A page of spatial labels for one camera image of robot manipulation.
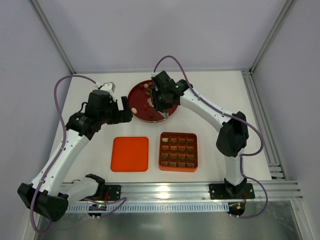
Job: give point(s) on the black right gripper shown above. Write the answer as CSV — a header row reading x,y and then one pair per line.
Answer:
x,y
158,104

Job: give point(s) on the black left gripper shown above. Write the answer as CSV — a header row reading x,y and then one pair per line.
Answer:
x,y
119,113

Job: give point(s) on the silver metal tongs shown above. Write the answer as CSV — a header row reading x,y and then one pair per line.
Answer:
x,y
164,114

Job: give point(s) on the white square chocolate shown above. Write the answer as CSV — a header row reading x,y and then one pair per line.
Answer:
x,y
165,139

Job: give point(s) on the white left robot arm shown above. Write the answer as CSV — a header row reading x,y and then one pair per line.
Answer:
x,y
45,195

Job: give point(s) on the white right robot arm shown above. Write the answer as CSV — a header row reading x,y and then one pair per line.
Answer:
x,y
231,128

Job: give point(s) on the white round chocolate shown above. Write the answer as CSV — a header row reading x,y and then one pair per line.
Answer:
x,y
134,110

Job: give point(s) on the orange chocolate box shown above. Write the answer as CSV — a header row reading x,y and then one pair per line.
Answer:
x,y
180,153

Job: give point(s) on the round dark red tray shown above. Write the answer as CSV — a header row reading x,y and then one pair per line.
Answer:
x,y
140,102

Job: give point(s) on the orange box lid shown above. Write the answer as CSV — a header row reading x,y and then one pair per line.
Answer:
x,y
130,154

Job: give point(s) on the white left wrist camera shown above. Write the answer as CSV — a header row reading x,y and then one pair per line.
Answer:
x,y
108,87

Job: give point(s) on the left aluminium frame post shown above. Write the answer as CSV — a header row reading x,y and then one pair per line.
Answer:
x,y
51,34

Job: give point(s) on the aluminium frame post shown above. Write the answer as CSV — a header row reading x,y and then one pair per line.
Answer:
x,y
51,34
277,25

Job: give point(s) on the perforated cable duct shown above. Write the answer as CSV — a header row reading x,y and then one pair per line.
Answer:
x,y
131,207

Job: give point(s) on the aluminium mounting rail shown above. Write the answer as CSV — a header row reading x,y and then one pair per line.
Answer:
x,y
276,190

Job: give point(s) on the right aluminium frame post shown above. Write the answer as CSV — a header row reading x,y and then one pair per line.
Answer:
x,y
277,25

